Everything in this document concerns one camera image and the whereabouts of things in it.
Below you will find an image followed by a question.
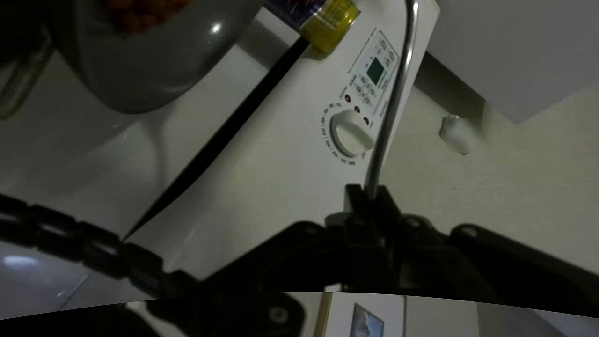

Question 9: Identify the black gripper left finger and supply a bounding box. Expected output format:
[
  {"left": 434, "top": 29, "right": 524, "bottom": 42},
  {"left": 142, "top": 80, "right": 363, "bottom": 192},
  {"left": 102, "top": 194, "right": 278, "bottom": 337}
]
[{"left": 142, "top": 183, "right": 374, "bottom": 337}]

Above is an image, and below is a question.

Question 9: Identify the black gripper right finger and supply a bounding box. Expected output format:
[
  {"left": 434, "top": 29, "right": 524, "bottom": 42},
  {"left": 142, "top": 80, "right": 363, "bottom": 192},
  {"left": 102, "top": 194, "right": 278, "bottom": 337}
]
[{"left": 372, "top": 185, "right": 599, "bottom": 316}]

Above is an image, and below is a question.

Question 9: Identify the white gas stove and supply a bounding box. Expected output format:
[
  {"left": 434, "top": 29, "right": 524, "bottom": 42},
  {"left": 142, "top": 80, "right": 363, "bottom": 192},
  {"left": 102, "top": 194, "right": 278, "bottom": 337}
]
[{"left": 0, "top": 0, "right": 441, "bottom": 301}]

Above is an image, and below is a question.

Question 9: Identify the white stove timer dial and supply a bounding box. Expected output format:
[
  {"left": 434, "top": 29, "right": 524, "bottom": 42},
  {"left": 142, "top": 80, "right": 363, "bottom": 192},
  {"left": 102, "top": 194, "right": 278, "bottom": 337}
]
[{"left": 327, "top": 110, "right": 378, "bottom": 158}]

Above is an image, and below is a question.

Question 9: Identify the black frying pan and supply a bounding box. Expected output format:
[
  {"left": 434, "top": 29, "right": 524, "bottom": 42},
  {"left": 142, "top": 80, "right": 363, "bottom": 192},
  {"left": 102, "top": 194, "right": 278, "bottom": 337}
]
[{"left": 52, "top": 0, "right": 314, "bottom": 241}]

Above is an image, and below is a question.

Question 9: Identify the white wall outlet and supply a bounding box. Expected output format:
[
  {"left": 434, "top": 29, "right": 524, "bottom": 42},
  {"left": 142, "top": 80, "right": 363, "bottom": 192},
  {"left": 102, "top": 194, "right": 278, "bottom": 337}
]
[{"left": 438, "top": 112, "right": 479, "bottom": 155}]

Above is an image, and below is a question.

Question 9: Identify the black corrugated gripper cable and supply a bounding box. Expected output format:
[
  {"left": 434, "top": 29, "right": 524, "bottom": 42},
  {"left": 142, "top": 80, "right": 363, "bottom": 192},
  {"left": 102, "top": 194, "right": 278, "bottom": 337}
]
[{"left": 0, "top": 192, "right": 183, "bottom": 297}]

